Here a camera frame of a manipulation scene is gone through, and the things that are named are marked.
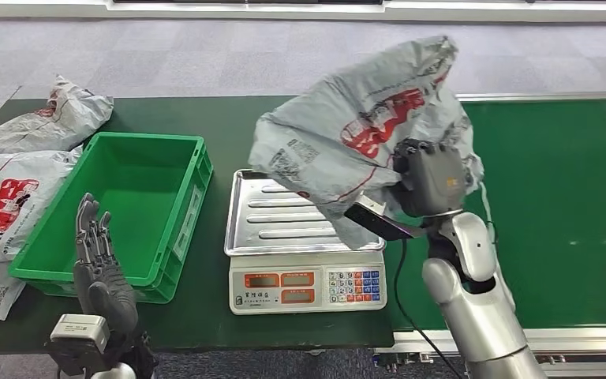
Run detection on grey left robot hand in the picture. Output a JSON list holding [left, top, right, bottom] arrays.
[[73, 192, 140, 336]]

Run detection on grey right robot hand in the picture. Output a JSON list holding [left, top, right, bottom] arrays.
[[391, 138, 474, 218]]

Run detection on grey mailer bag red print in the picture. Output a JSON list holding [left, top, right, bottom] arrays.
[[248, 35, 485, 251]]

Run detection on green plastic crate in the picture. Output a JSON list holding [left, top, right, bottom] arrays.
[[8, 131, 214, 305]]

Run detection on flat grey mailer bag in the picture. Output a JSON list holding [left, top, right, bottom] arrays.
[[0, 148, 84, 263]]

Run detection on white electronic scale steel tray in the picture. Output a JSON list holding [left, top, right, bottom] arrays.
[[223, 168, 388, 316]]

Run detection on crumpled grey mailer bag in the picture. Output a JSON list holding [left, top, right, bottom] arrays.
[[0, 75, 114, 156]]

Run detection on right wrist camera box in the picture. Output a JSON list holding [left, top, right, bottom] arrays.
[[343, 194, 425, 242]]

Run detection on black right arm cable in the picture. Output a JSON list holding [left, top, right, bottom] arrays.
[[392, 238, 463, 379]]

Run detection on green conveyor belt silver frame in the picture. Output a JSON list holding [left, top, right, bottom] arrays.
[[373, 91, 606, 377]]

